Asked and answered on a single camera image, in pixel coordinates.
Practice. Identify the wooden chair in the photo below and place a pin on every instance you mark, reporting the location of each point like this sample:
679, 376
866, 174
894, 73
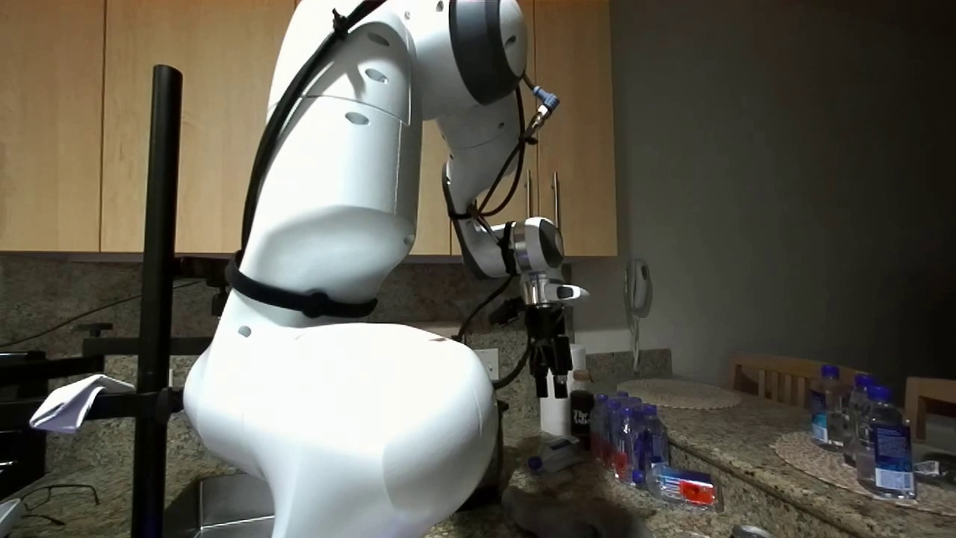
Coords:
929, 405
776, 376

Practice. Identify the black vertical stand pole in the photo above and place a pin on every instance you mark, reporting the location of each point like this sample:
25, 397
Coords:
159, 249

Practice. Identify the lying bottle with red label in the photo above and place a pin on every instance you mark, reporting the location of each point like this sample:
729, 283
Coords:
687, 488

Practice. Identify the small dark bottle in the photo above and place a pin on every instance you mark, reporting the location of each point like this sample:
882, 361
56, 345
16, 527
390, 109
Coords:
582, 419

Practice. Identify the wooden wall cabinets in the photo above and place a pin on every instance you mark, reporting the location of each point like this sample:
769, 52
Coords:
59, 121

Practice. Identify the white crumpled paper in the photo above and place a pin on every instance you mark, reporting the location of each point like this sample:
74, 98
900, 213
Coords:
74, 397

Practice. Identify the white wall phone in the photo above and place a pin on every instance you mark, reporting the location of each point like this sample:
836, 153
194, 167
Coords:
636, 286

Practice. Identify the grey towel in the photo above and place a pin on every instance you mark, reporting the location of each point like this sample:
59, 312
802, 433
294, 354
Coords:
569, 503

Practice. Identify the white paper towel roll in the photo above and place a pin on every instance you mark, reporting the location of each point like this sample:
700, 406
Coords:
554, 419

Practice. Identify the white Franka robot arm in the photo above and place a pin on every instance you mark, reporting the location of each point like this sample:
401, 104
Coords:
339, 397

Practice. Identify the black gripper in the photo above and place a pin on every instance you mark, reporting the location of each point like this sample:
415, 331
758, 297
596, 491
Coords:
548, 337

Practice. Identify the black horizontal clamp rods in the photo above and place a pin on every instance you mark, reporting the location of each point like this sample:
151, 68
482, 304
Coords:
107, 345

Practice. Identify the lying bottle with blue cap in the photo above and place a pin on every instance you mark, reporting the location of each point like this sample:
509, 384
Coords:
557, 457

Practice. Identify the steel sink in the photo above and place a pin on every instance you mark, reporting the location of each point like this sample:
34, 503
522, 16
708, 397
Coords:
224, 509

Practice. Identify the pack of purple-capped water bottles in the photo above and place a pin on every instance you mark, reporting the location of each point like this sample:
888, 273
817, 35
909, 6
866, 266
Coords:
627, 437

